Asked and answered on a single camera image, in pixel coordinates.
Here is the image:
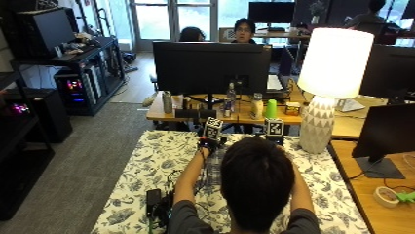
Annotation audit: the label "clear plastic bottle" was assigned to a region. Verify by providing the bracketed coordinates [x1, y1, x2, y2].
[227, 82, 237, 108]

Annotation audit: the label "black cable bundle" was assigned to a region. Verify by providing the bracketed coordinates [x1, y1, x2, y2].
[148, 169, 185, 233]

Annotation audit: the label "wooden desk with tape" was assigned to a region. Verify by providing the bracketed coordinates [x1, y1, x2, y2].
[329, 139, 415, 234]

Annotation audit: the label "white marker cube glove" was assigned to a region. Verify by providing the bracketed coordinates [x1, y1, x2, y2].
[203, 116, 225, 140]
[264, 118, 286, 137]

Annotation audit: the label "white table lamp patterned base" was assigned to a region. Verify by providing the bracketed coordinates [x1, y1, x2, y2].
[297, 27, 377, 155]

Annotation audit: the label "green plastic tool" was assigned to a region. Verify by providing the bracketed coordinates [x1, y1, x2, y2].
[394, 190, 415, 205]

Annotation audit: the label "white papers on desk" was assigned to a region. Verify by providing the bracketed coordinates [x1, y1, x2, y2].
[337, 97, 368, 113]

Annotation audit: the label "black shelf unit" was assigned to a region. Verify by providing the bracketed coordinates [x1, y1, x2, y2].
[0, 71, 56, 222]

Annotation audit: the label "wooden desk with bottles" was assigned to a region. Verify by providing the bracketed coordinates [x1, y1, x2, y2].
[145, 77, 309, 127]

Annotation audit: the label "black cabinet with pink light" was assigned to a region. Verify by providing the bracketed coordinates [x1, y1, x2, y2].
[2, 87, 75, 144]

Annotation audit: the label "small black box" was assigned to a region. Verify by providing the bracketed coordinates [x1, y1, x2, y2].
[175, 108, 200, 119]
[199, 108, 219, 119]

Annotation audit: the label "roll of beige tape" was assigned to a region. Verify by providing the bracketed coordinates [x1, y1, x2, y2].
[373, 185, 401, 209]

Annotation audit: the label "black background monitor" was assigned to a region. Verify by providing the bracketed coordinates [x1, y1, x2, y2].
[248, 1, 297, 24]

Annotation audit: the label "floral white blue tablecloth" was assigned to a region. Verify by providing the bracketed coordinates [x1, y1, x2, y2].
[90, 130, 372, 234]

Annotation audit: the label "black power adapter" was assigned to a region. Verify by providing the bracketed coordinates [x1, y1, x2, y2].
[145, 188, 163, 218]

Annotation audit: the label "slim drink can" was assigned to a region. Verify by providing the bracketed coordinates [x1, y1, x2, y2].
[223, 98, 235, 119]

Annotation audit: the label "grey metal tumbler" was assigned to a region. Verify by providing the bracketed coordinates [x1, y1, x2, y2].
[161, 90, 175, 115]

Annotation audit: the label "white marker cube right glove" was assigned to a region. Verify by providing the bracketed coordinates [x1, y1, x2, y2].
[264, 118, 286, 137]

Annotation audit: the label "green plastic cup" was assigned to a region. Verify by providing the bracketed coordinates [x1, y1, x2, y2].
[264, 98, 280, 120]

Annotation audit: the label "white marker cube left glove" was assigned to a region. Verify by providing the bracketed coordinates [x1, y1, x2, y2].
[203, 116, 225, 140]

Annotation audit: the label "large black monitor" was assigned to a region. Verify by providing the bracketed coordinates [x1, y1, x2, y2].
[152, 41, 273, 110]

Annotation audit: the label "black monitor behind lamp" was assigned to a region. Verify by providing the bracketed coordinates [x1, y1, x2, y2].
[358, 43, 415, 102]

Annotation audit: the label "black screen on rack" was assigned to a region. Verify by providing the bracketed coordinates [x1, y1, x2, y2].
[15, 7, 80, 60]

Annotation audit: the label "black glove cable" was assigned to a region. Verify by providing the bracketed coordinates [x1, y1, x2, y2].
[192, 149, 211, 198]

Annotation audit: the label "black metal equipment rack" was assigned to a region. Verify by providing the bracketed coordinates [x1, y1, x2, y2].
[11, 36, 128, 117]

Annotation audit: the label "open laptop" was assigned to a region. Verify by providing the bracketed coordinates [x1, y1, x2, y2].
[266, 73, 290, 98]

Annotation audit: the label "black monitor with flat stand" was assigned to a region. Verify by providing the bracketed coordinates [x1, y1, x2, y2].
[350, 102, 415, 180]

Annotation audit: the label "the person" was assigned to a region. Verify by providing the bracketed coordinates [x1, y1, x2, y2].
[167, 136, 324, 234]

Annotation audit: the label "computer tower with coloured lights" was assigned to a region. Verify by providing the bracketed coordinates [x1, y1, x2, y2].
[54, 69, 94, 111]

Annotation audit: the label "person's left hand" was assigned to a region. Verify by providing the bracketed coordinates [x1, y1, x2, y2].
[197, 136, 229, 156]

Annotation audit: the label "person's right hand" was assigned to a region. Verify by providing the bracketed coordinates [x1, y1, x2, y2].
[264, 135, 286, 147]

